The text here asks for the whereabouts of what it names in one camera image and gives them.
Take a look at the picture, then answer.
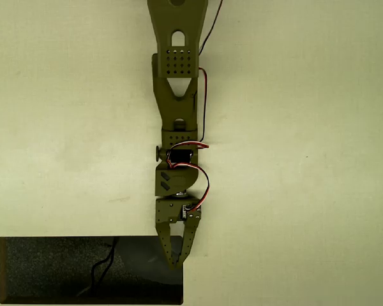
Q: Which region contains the black box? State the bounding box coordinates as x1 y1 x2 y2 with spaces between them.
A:
0 235 184 306

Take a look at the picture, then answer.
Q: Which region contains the red white black servo cable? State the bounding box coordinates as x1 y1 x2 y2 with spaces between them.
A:
166 142 211 213

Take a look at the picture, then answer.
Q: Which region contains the thin red black arm wire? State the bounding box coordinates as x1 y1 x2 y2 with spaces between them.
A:
197 0 224 143

